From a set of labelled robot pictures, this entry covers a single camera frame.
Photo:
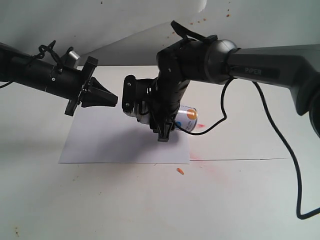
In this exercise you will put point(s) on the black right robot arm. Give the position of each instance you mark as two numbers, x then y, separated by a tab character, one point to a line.
215	61

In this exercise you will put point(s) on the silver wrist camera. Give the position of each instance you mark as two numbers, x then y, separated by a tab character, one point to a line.
136	96
71	58

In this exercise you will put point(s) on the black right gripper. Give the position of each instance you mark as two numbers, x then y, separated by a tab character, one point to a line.
161	100

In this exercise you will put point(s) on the white dotted spray paint can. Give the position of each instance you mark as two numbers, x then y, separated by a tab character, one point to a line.
186	117

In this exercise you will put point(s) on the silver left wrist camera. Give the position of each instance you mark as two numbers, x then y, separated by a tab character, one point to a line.
71	58

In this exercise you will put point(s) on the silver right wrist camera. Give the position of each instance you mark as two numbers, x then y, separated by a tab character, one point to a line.
136	96

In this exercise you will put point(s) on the white backdrop sheet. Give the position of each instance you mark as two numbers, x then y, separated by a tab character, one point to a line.
131	32

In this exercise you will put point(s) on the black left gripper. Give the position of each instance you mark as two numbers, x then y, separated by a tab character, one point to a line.
73	84

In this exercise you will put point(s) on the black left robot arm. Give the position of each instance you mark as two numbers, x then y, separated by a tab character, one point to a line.
29	70

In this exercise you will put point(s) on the white paper sheet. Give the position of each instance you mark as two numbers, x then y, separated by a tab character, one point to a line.
106	135

